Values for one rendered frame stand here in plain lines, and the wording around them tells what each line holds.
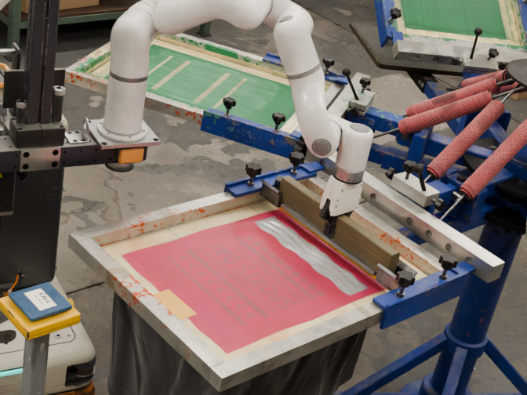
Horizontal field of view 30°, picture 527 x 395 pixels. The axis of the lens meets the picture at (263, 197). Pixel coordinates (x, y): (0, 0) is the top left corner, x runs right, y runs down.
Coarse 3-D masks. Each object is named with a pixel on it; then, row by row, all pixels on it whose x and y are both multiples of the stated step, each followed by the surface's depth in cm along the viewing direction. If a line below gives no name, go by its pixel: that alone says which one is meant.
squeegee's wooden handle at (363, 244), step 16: (288, 176) 260; (288, 192) 259; (304, 192) 255; (304, 208) 256; (320, 208) 251; (320, 224) 252; (336, 224) 248; (352, 224) 245; (336, 240) 249; (352, 240) 245; (368, 240) 241; (368, 256) 242; (384, 256) 237
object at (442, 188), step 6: (438, 180) 279; (432, 186) 275; (438, 186) 276; (444, 186) 276; (444, 192) 273; (450, 192) 275; (408, 198) 266; (438, 198) 273; (444, 198) 275; (450, 198) 277; (426, 210) 271
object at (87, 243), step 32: (224, 192) 261; (256, 192) 265; (320, 192) 274; (128, 224) 239; (160, 224) 245; (384, 224) 262; (96, 256) 225; (416, 256) 252; (128, 288) 217; (160, 320) 209; (352, 320) 222; (192, 352) 203; (256, 352) 206; (288, 352) 208; (224, 384) 198
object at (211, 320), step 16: (336, 256) 250; (304, 272) 241; (352, 272) 245; (336, 288) 238; (368, 288) 240; (384, 288) 241; (192, 304) 222; (208, 304) 223; (304, 304) 230; (320, 304) 231; (336, 304) 232; (192, 320) 217; (208, 320) 218; (224, 320) 219; (272, 320) 222; (288, 320) 223; (304, 320) 224; (208, 336) 213; (224, 336) 214; (240, 336) 215; (256, 336) 216
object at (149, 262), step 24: (264, 216) 261; (288, 216) 263; (192, 240) 245; (216, 240) 247; (264, 240) 251; (312, 240) 255; (144, 264) 232; (168, 264) 234; (168, 288) 225; (192, 288) 227
